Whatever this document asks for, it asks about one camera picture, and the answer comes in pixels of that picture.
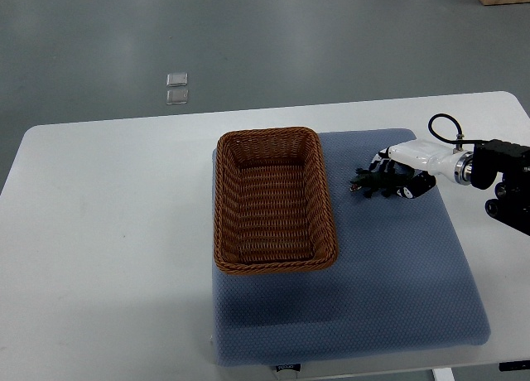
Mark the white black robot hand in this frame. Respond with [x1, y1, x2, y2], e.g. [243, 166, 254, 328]
[369, 139, 473, 199]

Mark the dark green toy crocodile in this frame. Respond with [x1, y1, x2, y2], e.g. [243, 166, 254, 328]
[349, 168, 415, 199]

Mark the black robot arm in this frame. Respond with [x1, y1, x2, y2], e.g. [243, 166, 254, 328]
[470, 139, 529, 234]

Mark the brown wicker basket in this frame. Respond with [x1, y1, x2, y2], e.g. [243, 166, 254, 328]
[213, 127, 339, 275]

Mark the blue textured cushion mat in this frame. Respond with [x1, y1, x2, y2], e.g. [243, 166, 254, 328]
[213, 129, 490, 366]

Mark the table control panel label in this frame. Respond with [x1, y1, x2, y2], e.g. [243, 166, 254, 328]
[274, 364, 301, 373]

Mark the lower metal floor plate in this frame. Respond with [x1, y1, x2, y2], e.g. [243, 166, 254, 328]
[166, 88, 189, 105]

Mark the metal floor plate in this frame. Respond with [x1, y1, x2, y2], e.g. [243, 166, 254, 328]
[166, 88, 189, 105]
[166, 72, 188, 87]

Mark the upper metal floor plate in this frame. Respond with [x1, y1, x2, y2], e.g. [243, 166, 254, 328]
[166, 72, 188, 87]

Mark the black cable loop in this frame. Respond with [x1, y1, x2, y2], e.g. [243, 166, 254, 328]
[427, 113, 485, 152]

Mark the black table edge handle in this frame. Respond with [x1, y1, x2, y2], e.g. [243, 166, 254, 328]
[499, 360, 530, 372]

